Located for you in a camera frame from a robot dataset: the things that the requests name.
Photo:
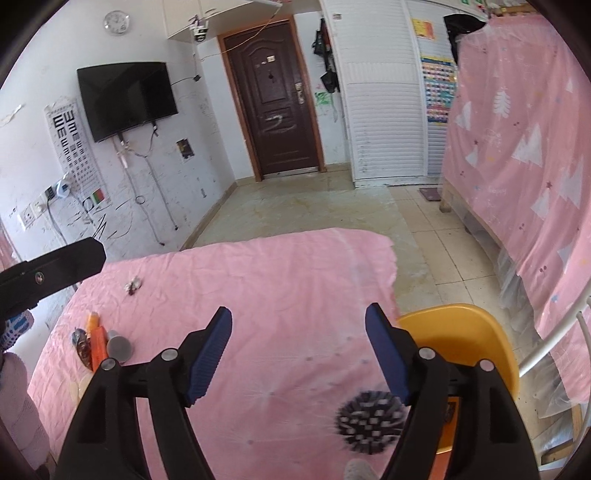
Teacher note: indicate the grey round cap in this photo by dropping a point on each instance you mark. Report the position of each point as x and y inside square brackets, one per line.
[119, 347]

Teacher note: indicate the floor scale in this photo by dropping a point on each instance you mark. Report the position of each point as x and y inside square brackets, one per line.
[429, 193]

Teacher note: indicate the clear plastic sheet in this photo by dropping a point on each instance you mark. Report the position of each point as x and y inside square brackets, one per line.
[521, 295]

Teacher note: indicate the white metal frame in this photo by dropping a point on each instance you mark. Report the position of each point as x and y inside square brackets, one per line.
[554, 339]

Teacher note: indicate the yellow plastic bin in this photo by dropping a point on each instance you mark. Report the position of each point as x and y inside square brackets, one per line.
[466, 341]

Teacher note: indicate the black wall television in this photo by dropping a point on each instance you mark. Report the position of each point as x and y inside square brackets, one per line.
[127, 101]

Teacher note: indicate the white slatted wardrobe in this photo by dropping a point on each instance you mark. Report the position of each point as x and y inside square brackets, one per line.
[383, 92]

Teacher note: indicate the yellow poster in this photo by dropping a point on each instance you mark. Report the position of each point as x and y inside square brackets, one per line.
[423, 28]

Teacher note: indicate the white blue charger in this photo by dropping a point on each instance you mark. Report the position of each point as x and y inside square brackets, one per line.
[63, 189]

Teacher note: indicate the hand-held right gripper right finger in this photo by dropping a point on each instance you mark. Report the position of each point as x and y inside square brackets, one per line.
[388, 350]

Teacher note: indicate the small crumpled wrapper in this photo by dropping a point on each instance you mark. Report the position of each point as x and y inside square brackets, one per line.
[134, 285]

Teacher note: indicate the white security camera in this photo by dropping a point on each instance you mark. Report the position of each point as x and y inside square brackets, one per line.
[199, 30]

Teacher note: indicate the dark brown door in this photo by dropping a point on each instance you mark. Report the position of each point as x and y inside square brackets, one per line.
[272, 101]

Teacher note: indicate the colourful grid poster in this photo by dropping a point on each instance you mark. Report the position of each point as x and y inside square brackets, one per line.
[438, 90]

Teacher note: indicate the person's right hand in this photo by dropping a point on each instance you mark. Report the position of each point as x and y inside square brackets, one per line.
[364, 470]

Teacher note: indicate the eye chart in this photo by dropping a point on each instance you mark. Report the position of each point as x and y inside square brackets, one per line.
[76, 152]

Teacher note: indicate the pink tablecloth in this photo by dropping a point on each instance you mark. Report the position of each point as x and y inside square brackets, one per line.
[286, 286]

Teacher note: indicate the dark brown wrapper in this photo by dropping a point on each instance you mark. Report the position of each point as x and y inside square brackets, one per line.
[83, 348]

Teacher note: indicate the pink tree-print curtain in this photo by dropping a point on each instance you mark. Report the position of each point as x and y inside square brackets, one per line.
[517, 138]

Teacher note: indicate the orange red tube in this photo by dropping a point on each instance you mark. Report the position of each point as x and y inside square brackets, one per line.
[99, 350]

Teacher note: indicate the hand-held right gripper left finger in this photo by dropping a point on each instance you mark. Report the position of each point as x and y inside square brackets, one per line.
[210, 355]

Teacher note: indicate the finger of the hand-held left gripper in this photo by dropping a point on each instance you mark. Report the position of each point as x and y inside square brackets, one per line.
[60, 267]

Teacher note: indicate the white wall socket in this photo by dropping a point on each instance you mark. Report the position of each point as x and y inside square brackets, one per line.
[27, 218]
[38, 206]

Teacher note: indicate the hanging dark bags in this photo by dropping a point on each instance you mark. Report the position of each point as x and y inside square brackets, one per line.
[325, 50]

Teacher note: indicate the round wall clock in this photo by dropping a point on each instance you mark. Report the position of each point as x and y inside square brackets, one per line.
[117, 23]

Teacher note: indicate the black jacket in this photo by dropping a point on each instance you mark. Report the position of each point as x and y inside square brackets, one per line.
[461, 32]

